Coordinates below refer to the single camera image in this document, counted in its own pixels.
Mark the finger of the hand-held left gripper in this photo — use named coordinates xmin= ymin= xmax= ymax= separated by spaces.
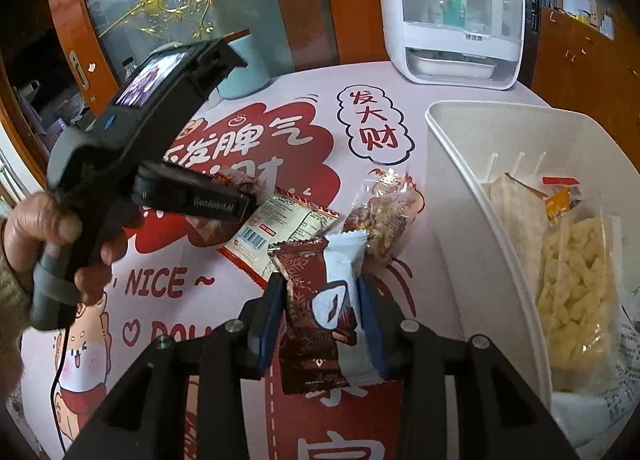
xmin=234 ymin=189 xmax=256 ymax=221

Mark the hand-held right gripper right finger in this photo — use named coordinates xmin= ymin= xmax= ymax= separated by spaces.
xmin=356 ymin=273 xmax=576 ymax=460

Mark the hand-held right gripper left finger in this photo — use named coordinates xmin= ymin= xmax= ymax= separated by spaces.
xmin=62 ymin=270 xmax=287 ymax=460

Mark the red clear-wrapped snack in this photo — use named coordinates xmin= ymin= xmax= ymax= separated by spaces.
xmin=192 ymin=171 xmax=268 ymax=247

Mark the brown snowflake snack packet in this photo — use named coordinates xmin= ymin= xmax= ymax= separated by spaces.
xmin=267 ymin=237 xmax=358 ymax=396

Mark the white and blue snack packet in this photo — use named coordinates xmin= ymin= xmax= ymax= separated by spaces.
xmin=312 ymin=230 xmax=388 ymax=386

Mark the white plastic bin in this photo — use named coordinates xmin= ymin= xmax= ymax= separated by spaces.
xmin=425 ymin=100 xmax=640 ymax=460

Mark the person's left forearm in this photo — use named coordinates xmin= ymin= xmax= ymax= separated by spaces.
xmin=0 ymin=255 xmax=36 ymax=421

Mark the person's left hand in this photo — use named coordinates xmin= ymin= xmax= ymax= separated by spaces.
xmin=0 ymin=190 xmax=133 ymax=307

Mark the red and white snack packet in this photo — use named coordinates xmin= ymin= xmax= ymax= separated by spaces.
xmin=217 ymin=187 xmax=341 ymax=291

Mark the clear nut snack packet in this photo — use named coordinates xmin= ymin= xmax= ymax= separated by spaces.
xmin=342 ymin=167 xmax=426 ymax=271

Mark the light blue canister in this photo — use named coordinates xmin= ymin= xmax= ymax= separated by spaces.
xmin=217 ymin=35 xmax=273 ymax=100

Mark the rice cracker packet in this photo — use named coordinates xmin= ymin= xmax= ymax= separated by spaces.
xmin=482 ymin=173 xmax=551 ymax=291

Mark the yellow puffed snack packet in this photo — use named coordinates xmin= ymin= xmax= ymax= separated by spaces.
xmin=535 ymin=213 xmax=623 ymax=393

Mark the small orange snack packet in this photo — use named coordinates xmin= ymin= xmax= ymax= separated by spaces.
xmin=540 ymin=177 xmax=583 ymax=226

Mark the white printed snack packet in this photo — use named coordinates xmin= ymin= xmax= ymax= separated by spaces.
xmin=597 ymin=310 xmax=640 ymax=441

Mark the white countertop appliance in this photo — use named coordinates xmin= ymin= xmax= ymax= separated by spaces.
xmin=375 ymin=0 xmax=528 ymax=90

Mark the green bottle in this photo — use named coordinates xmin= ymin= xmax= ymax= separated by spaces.
xmin=442 ymin=0 xmax=467 ymax=27

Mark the wooden cabinet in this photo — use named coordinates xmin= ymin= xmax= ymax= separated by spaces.
xmin=530 ymin=5 xmax=640 ymax=141

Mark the black cable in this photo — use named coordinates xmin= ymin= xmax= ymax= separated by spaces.
xmin=50 ymin=305 xmax=86 ymax=458

